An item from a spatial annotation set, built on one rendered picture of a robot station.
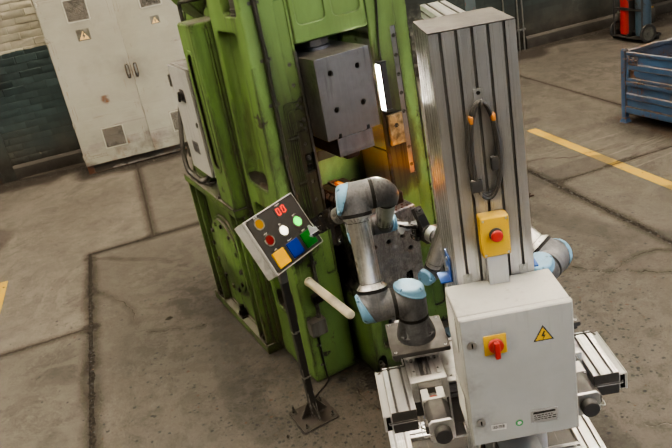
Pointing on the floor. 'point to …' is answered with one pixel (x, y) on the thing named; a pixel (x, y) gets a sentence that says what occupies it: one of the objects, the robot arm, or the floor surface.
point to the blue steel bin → (647, 81)
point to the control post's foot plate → (313, 416)
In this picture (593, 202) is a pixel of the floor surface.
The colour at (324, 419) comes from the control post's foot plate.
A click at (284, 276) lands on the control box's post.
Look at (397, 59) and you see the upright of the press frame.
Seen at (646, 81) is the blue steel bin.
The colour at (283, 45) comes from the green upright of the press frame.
